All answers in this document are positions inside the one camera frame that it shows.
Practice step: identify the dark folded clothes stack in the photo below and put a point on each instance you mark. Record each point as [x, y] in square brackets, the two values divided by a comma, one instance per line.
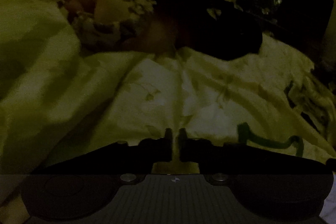
[224, 32]

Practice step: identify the patterned dark pillow pile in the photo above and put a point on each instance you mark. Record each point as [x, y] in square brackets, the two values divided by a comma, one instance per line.
[154, 26]

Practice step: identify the floral white bed quilt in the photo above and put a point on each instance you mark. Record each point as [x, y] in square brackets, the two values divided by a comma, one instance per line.
[47, 88]

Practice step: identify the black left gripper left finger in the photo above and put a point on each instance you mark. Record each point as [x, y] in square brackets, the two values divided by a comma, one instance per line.
[80, 187]

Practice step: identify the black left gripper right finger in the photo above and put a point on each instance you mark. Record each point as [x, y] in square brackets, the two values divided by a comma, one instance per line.
[269, 178]

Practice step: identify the white small garment green trim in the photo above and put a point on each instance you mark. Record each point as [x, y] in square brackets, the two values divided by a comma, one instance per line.
[270, 99]

